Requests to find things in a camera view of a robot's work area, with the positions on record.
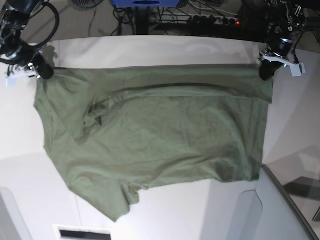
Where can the blue bin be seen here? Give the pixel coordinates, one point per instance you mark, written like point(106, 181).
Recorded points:
point(150, 3)

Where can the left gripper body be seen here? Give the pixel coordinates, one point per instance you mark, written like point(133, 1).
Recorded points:
point(278, 49)

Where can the green t-shirt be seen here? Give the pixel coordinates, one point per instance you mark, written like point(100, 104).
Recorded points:
point(111, 133)

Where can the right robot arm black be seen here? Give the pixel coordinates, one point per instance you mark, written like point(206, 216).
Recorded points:
point(14, 18)

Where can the black power strip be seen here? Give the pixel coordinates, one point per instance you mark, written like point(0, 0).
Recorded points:
point(210, 20)

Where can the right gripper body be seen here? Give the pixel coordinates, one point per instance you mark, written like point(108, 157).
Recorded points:
point(28, 64)

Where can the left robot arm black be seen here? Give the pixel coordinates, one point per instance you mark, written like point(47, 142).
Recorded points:
point(282, 18)

